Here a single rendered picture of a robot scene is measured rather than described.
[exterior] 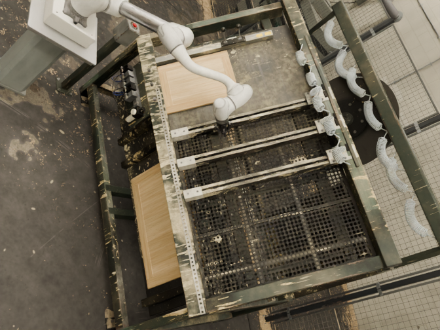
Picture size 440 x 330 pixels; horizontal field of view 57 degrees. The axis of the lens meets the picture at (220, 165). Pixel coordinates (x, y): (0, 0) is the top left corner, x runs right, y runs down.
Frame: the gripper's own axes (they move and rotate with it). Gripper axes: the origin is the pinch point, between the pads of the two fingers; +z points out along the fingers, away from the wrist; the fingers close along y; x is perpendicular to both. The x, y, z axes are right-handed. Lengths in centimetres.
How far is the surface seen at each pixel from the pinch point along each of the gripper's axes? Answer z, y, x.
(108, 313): 52, -113, -94
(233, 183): 3.8, -2.6, -36.6
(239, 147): 1.6, 8.0, -13.1
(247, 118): 0.7, 19.0, 7.4
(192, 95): 6.6, -15.9, 40.4
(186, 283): 3, -47, -94
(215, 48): 4, 11, 77
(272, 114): 2.1, 37.2, 6.5
